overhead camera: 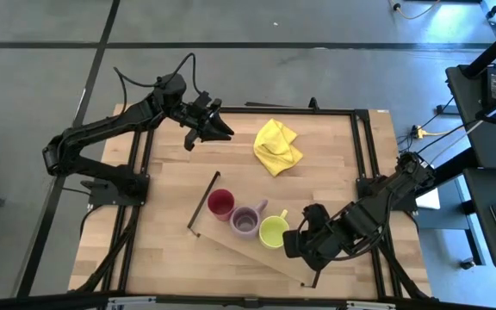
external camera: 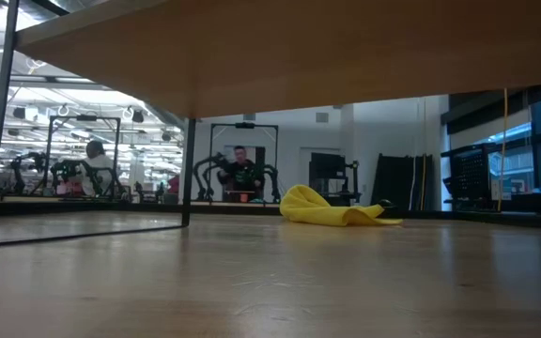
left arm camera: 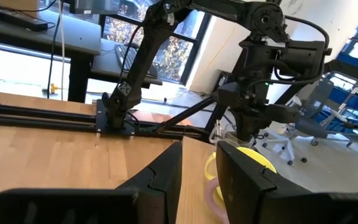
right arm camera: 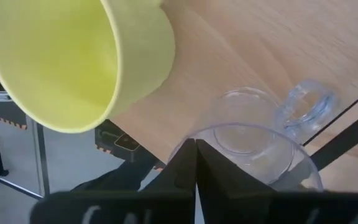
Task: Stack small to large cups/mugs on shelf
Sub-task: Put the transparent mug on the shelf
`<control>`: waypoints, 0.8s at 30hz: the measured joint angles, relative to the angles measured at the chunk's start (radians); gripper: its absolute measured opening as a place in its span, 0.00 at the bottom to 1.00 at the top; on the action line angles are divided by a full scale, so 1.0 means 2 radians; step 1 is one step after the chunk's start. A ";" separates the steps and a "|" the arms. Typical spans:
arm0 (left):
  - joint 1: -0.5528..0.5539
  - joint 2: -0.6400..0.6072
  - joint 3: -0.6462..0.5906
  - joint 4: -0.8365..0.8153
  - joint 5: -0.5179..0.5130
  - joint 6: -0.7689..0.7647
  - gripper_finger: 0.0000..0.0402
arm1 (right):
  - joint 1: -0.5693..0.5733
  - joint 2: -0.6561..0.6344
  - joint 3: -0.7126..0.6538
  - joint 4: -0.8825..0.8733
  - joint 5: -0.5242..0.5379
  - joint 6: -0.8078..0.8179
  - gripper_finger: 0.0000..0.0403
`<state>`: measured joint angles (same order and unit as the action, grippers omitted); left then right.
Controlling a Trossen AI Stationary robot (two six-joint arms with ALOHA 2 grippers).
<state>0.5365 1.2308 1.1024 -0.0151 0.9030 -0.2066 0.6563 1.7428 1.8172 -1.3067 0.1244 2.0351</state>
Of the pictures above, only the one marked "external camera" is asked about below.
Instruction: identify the yellow cloth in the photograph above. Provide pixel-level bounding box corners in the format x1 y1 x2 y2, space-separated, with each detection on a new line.
278 184 404 228

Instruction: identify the black perforated crate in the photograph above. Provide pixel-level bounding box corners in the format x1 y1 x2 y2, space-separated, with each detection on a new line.
441 143 500 212

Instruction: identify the yellow extension cable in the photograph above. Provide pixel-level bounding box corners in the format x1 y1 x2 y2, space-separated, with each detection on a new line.
496 87 509 213

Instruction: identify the black aluminium table frame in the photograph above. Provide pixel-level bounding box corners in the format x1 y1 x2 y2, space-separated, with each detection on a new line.
0 199 541 232

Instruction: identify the black background gantry frame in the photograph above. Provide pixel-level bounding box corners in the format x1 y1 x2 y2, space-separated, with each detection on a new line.
46 115 121 198
209 122 280 204

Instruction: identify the wooden shelf with black legs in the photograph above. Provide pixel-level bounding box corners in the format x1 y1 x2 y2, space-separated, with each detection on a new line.
0 0 541 247

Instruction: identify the person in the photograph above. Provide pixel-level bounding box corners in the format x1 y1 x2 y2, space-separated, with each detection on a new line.
217 145 266 192
78 139 117 197

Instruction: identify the black leaning panel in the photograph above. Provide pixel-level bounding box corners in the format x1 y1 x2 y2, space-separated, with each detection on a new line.
371 153 434 211

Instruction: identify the black monitor cart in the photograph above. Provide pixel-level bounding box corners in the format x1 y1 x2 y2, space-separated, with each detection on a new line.
308 152 362 207

